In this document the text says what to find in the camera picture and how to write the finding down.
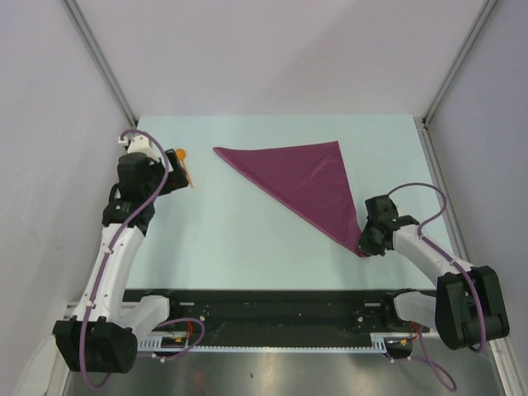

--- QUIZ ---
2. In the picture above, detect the left aluminium frame post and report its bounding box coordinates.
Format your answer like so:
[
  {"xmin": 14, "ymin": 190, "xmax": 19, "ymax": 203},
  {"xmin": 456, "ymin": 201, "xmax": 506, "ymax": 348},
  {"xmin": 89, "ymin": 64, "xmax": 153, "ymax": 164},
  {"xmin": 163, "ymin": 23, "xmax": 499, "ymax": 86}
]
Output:
[{"xmin": 60, "ymin": 0, "xmax": 139, "ymax": 127}]

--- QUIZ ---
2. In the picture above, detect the right aluminium side rail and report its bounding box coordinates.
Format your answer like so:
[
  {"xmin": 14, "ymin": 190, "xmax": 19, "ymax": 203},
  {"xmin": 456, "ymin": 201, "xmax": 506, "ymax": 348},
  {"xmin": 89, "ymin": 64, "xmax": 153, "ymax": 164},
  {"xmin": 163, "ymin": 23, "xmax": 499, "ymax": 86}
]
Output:
[{"xmin": 413, "ymin": 117, "xmax": 478, "ymax": 266}]

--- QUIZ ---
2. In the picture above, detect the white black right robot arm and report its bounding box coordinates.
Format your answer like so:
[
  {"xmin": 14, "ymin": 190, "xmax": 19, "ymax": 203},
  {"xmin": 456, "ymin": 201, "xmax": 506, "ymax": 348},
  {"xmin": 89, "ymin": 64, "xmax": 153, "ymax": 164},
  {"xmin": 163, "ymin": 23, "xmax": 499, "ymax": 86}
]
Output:
[{"xmin": 359, "ymin": 195, "xmax": 510, "ymax": 350}]

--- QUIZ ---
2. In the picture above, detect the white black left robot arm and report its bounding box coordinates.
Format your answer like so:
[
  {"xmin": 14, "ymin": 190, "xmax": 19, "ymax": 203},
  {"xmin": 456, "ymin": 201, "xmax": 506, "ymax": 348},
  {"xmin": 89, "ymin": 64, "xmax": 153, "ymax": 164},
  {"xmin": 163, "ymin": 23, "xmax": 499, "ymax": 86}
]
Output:
[{"xmin": 53, "ymin": 149, "xmax": 189, "ymax": 374}]

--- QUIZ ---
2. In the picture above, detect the white slotted cable duct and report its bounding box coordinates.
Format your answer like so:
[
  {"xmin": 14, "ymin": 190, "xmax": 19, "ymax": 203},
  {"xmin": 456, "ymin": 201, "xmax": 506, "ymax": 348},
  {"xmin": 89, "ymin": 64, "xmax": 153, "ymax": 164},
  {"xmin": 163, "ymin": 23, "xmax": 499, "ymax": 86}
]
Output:
[{"xmin": 138, "ymin": 333, "xmax": 417, "ymax": 356}]

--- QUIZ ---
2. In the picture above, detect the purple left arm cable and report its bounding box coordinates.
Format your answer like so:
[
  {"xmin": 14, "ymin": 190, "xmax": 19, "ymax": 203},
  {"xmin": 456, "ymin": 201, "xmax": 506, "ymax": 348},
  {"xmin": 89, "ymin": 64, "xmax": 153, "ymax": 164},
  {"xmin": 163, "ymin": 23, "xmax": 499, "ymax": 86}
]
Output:
[{"xmin": 80, "ymin": 129, "xmax": 206, "ymax": 388}]

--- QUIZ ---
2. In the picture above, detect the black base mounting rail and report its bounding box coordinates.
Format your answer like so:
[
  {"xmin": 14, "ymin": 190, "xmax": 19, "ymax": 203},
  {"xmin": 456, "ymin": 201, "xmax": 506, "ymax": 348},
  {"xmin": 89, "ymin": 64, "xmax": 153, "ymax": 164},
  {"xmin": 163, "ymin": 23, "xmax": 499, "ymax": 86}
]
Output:
[{"xmin": 124, "ymin": 289, "xmax": 412, "ymax": 347}]

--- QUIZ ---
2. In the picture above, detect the aluminium frame post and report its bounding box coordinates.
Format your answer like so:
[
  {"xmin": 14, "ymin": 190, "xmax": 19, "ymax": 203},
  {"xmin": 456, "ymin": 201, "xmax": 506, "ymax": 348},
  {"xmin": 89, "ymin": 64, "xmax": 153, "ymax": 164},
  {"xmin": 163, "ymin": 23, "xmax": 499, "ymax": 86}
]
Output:
[
  {"xmin": 421, "ymin": 0, "xmax": 502, "ymax": 127},
  {"xmin": 60, "ymin": 0, "xmax": 139, "ymax": 127}
]

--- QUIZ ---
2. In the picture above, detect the purple cloth napkin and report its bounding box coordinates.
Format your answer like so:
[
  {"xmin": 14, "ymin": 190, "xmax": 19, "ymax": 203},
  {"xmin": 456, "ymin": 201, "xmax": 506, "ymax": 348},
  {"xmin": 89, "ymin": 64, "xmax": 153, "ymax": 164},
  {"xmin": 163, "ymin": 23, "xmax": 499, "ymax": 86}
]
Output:
[{"xmin": 214, "ymin": 141, "xmax": 366, "ymax": 258}]

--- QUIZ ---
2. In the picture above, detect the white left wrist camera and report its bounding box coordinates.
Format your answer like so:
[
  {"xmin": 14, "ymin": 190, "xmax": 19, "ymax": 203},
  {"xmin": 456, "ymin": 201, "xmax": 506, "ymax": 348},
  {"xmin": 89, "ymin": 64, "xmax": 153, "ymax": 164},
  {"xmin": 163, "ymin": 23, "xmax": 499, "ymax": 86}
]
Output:
[{"xmin": 118, "ymin": 135, "xmax": 158, "ymax": 161}]

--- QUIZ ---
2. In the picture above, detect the orange plastic spoon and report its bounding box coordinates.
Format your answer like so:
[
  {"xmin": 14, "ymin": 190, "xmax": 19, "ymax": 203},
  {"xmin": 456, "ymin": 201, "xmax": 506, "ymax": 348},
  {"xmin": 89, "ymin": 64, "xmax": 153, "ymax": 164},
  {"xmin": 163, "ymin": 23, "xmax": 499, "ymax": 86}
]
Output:
[{"xmin": 175, "ymin": 148, "xmax": 196, "ymax": 190}]

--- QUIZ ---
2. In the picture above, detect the right aluminium frame post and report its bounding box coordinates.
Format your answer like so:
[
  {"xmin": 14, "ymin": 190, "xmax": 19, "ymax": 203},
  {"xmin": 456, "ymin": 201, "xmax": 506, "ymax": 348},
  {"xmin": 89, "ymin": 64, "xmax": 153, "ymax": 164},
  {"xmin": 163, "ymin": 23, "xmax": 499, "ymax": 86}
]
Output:
[{"xmin": 421, "ymin": 0, "xmax": 502, "ymax": 127}]

